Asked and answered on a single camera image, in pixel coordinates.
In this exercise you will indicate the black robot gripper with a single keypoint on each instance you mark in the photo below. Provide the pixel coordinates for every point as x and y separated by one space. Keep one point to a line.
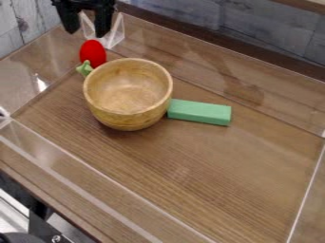
70 14

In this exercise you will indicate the red toy fruit green stem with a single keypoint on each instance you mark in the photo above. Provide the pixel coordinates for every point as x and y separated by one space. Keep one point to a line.
93 56

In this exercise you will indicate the light wooden bowl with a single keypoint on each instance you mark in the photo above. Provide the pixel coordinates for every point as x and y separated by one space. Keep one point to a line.
129 93

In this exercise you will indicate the green rectangular block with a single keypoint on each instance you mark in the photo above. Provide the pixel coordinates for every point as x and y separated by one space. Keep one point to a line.
200 112

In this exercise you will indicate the clear acrylic tray wall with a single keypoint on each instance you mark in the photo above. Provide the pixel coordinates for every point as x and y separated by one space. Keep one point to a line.
182 182

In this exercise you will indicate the black metal table frame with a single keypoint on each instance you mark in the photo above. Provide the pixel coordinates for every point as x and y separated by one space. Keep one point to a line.
46 224

